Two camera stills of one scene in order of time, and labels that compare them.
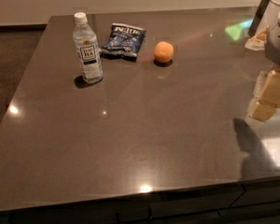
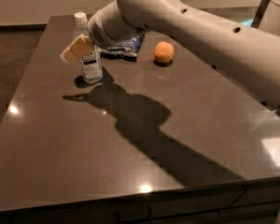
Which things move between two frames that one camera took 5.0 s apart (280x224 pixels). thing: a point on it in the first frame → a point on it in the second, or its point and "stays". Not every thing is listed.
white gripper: (278, 41) → (100, 32)
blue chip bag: (124, 40) stays
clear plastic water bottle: (87, 47) stays
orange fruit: (163, 51) stays
